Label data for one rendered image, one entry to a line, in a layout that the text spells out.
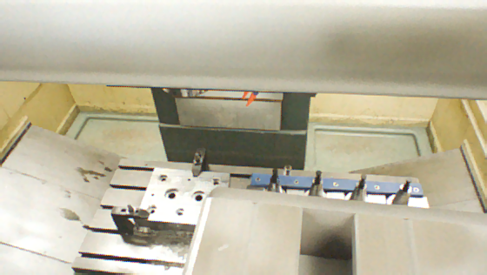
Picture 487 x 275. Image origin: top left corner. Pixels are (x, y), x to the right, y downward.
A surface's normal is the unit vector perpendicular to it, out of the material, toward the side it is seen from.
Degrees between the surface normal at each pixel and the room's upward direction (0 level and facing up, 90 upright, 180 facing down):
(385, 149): 0
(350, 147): 0
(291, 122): 90
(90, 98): 90
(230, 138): 90
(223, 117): 88
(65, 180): 24
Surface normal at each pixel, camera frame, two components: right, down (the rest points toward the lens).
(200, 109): -0.15, 0.69
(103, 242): -0.05, -0.72
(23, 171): 0.36, -0.63
